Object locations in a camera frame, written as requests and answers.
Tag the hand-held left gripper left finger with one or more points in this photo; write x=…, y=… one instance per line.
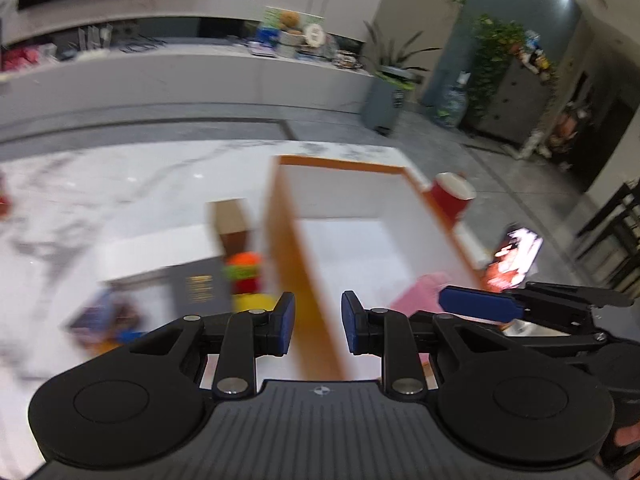
x=285, y=322

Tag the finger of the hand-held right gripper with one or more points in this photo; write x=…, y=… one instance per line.
x=550, y=342
x=480, y=305

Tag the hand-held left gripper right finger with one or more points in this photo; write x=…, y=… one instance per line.
x=352, y=322

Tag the orange storage box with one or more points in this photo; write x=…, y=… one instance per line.
x=305, y=310

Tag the brown cardboard box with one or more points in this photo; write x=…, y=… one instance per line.
x=231, y=225

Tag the white rectangular box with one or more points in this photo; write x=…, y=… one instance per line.
x=155, y=255

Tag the orange green red toy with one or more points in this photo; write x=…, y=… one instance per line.
x=245, y=280

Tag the pink cloth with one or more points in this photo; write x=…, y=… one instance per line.
x=420, y=292

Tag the red cup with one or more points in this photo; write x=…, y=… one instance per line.
x=450, y=200

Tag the dark wooden chair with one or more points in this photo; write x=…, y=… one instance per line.
x=615, y=230

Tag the blurred colourful item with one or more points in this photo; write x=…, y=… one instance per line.
x=105, y=320

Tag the orange blurred object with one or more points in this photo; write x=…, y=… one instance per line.
x=567, y=130

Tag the large water bottle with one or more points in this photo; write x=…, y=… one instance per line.
x=452, y=105

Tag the grey cabinet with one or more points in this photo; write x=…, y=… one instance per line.
x=515, y=105

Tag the grey planter bin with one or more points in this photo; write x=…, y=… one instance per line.
x=385, y=102

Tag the colourful toys on cabinet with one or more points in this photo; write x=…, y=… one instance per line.
x=537, y=55

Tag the climbing green plant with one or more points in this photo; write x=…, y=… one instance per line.
x=492, y=45

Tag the potted long-leaf plant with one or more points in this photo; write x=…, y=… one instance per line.
x=395, y=55

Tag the small cluttered trinkets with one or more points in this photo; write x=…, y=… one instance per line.
x=346, y=58

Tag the long white counter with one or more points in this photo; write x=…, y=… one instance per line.
x=150, y=75

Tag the blue box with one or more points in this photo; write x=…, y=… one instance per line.
x=267, y=36

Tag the round white sign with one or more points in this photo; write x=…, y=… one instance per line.
x=314, y=35

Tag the orange stuffed toy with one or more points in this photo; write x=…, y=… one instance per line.
x=290, y=20

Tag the green printed card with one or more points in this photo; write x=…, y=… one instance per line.
x=272, y=16

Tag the clear acrylic holders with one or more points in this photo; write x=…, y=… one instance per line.
x=95, y=37

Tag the pink red packets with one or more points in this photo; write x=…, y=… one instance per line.
x=20, y=57

